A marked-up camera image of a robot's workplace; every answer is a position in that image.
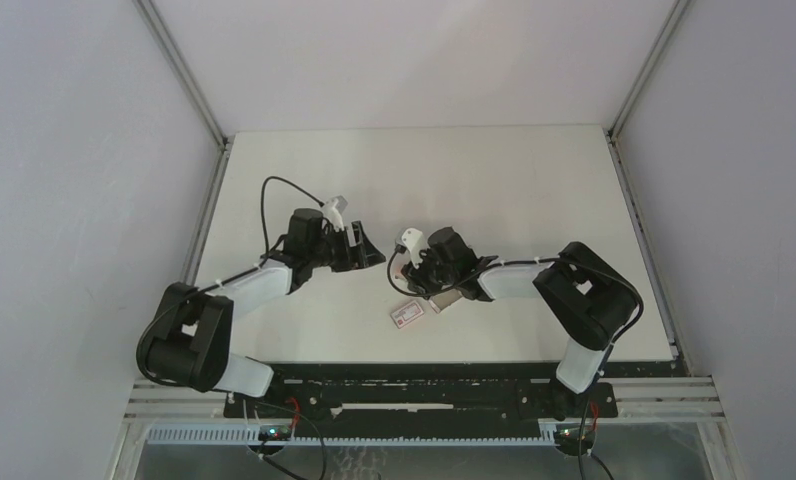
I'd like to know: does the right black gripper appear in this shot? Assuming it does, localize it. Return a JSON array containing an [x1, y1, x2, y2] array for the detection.
[[403, 243, 459, 298]]

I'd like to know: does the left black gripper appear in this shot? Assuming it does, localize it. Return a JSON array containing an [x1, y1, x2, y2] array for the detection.
[[307, 221, 384, 273]]

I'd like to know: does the red white staple box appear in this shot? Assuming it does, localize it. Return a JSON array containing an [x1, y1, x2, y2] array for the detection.
[[390, 300, 425, 329]]

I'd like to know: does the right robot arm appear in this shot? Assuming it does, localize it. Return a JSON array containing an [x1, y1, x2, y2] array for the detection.
[[394, 227, 644, 416]]

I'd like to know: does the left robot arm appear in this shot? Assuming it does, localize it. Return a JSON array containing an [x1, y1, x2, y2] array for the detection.
[[135, 208, 386, 417]]

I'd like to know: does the right black camera cable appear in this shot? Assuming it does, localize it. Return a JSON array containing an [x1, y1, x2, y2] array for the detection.
[[387, 248, 485, 299]]

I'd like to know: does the black camera cable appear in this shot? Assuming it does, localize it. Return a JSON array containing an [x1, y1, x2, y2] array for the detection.
[[387, 248, 485, 299], [260, 175, 326, 256]]

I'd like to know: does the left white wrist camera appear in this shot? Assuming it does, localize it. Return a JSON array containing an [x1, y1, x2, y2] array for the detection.
[[321, 195, 348, 232]]

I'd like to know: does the left black camera cable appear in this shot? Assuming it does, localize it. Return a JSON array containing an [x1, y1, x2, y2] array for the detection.
[[260, 175, 326, 256]]

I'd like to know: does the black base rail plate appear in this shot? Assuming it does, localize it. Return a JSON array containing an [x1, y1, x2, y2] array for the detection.
[[156, 360, 691, 442]]

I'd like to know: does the left aluminium frame post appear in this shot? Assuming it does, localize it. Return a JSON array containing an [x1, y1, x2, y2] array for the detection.
[[133, 0, 229, 150]]

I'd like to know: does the aluminium frame post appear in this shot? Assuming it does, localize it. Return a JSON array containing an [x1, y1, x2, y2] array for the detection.
[[606, 0, 695, 143], [133, 0, 229, 150]]

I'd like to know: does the right aluminium frame post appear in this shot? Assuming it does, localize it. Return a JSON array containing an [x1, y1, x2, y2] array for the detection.
[[606, 0, 695, 143]]

